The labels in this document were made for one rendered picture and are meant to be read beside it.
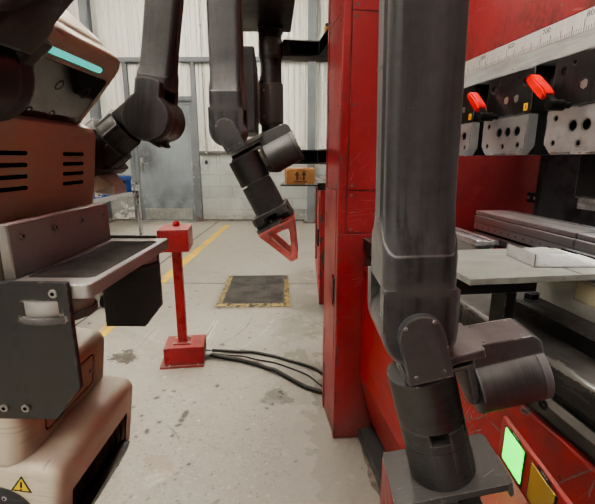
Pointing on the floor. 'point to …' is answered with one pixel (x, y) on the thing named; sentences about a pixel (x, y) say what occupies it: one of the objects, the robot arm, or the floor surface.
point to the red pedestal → (191, 351)
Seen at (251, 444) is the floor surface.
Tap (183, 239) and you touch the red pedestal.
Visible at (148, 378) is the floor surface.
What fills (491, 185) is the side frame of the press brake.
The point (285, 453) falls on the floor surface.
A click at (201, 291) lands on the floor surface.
